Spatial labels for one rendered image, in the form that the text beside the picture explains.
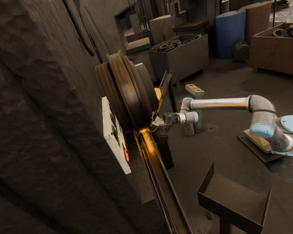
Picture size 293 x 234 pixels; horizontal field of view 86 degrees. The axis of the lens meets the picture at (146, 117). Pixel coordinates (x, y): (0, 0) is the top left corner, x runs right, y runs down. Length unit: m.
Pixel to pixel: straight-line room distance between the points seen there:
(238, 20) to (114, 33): 2.53
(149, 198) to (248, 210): 0.50
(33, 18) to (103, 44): 3.22
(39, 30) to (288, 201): 1.79
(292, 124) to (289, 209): 0.65
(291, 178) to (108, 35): 3.39
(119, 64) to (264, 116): 0.87
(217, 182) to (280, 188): 0.86
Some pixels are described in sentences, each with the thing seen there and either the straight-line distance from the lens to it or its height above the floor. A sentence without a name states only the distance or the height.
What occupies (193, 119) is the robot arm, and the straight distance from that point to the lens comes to 1.28.
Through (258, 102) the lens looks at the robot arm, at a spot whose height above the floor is 0.84.
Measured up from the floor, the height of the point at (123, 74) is 1.28.
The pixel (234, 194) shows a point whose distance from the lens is 1.01.
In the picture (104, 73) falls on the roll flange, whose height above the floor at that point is 1.29.
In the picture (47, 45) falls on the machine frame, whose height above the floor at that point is 1.48.
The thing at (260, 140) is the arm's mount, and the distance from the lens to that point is 1.89.
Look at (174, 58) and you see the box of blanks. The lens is 3.11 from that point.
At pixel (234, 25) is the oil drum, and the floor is 0.69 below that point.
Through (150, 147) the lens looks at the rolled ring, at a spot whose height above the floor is 0.75.
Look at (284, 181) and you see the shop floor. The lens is 1.86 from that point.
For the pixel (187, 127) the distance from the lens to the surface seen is 2.02.
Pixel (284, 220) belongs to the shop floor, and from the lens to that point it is 1.68.
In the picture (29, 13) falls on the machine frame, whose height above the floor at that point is 1.53.
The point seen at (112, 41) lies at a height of 1.10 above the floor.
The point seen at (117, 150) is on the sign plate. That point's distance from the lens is 0.48.
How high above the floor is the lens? 1.49
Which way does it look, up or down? 34 degrees down
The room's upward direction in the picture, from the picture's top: 19 degrees counter-clockwise
